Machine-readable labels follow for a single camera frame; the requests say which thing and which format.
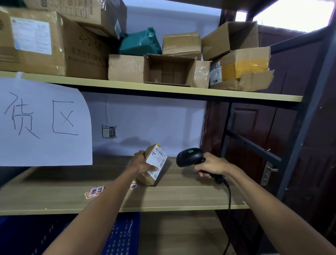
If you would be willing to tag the dark metal shelf frame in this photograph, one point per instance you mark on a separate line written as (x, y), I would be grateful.
(301, 118)

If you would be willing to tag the person's left hand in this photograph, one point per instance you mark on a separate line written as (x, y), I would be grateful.
(138, 164)

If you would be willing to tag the taped cardboard box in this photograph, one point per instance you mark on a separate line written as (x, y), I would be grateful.
(86, 13)

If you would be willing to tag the black barcode scanner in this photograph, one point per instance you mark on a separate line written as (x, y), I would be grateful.
(189, 157)

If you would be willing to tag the small labelled cardboard box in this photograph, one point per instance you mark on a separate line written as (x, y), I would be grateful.
(154, 164)

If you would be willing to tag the green plastic parcel bag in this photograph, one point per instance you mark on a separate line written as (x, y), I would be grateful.
(140, 42)

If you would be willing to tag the wooden shelf board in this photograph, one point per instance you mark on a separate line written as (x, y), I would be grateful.
(168, 90)
(105, 191)

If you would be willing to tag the blue plastic crate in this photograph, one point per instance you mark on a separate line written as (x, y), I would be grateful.
(78, 233)

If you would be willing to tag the white handwritten paper sign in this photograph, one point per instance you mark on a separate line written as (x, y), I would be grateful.
(42, 123)

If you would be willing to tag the silver door latch plate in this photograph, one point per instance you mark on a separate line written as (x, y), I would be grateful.
(267, 173)

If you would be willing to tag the person's left thumb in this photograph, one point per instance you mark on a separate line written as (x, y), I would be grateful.
(152, 168)

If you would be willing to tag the tilted plain cardboard box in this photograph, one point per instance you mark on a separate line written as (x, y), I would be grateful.
(229, 38)

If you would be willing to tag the dark brown door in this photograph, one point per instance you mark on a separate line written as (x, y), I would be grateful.
(288, 118)

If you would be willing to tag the person's right hand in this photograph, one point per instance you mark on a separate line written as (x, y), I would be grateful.
(213, 164)

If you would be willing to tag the person's right fingers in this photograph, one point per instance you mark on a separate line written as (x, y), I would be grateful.
(201, 172)

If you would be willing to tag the flat brown cardboard box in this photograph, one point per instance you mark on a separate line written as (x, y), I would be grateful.
(126, 68)

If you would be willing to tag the person's left forearm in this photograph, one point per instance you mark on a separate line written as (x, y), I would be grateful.
(90, 218)

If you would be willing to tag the large labelled cardboard box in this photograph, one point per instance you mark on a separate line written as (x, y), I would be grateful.
(49, 43)

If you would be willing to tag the small wrapped cardboard box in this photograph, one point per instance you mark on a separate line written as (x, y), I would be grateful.
(181, 45)

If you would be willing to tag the grey wall socket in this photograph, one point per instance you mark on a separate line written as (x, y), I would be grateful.
(109, 131)

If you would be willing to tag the red white sticker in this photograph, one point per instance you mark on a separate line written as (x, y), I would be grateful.
(95, 191)
(133, 186)

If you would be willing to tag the open empty cardboard box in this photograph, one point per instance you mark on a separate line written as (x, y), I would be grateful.
(169, 69)

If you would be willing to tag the clear-taped cardboard box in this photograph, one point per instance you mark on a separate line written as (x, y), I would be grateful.
(201, 74)

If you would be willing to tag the person's right forearm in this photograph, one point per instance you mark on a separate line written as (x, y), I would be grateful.
(278, 215)

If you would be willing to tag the yellow-taped cardboard box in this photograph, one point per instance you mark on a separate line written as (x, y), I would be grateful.
(244, 71)

